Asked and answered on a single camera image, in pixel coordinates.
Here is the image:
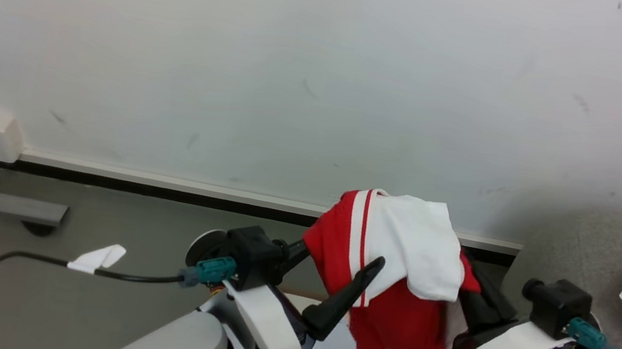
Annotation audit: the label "teal cable connector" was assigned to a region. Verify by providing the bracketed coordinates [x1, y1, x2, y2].
[177, 249, 239, 296]
[563, 314, 622, 349]

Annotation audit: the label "white skirting board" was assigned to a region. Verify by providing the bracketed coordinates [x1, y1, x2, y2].
[16, 148, 526, 258]

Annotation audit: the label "teal right cable connector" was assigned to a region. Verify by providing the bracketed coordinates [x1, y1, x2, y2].
[563, 314, 622, 349]

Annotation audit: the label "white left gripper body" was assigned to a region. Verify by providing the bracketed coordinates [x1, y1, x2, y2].
[210, 277, 323, 349]

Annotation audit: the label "teal left cable connector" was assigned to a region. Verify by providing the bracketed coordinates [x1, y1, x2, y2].
[177, 249, 239, 296]

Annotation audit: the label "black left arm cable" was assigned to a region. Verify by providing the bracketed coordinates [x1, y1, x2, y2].
[0, 243, 186, 349]

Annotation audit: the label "red shorts with white stripes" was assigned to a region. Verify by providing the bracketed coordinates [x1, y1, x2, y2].
[283, 177, 498, 349]

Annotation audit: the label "white cable tag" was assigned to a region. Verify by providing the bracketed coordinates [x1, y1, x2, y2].
[66, 236, 128, 280]

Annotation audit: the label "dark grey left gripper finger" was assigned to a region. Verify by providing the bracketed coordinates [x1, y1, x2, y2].
[298, 244, 387, 349]
[272, 236, 314, 290]

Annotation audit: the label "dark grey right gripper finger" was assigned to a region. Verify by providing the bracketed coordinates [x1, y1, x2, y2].
[449, 289, 505, 349]
[460, 260, 526, 328]

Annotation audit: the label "black caster wheel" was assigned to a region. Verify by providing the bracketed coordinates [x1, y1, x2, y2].
[18, 220, 57, 239]

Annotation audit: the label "grey metal frame foot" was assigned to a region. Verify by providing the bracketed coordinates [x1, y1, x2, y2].
[0, 193, 71, 230]

